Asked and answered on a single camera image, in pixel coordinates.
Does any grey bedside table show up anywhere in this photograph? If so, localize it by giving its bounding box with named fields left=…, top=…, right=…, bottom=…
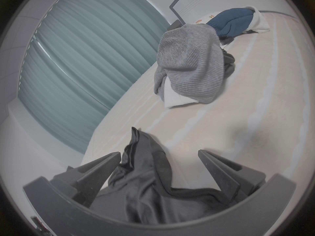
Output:
left=167, top=20, right=184, bottom=31

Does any bed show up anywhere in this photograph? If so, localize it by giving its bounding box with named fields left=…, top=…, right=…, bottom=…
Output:
left=80, top=0, right=315, bottom=207

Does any white printed pillow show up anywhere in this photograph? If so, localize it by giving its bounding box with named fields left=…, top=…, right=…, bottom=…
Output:
left=194, top=13, right=217, bottom=25

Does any black T-shirt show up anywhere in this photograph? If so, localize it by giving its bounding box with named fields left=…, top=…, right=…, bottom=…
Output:
left=90, top=126, right=237, bottom=225

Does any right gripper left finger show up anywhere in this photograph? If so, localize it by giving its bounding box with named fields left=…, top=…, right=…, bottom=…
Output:
left=50, top=152, right=122, bottom=208

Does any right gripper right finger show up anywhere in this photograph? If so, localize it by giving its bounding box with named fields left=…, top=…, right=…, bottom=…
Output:
left=198, top=149, right=266, bottom=204

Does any blue-green curtain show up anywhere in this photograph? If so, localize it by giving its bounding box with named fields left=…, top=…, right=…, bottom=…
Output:
left=31, top=0, right=171, bottom=109
left=18, top=41, right=111, bottom=155

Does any pile of clothes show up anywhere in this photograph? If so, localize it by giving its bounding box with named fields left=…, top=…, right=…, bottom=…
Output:
left=154, top=6, right=271, bottom=109

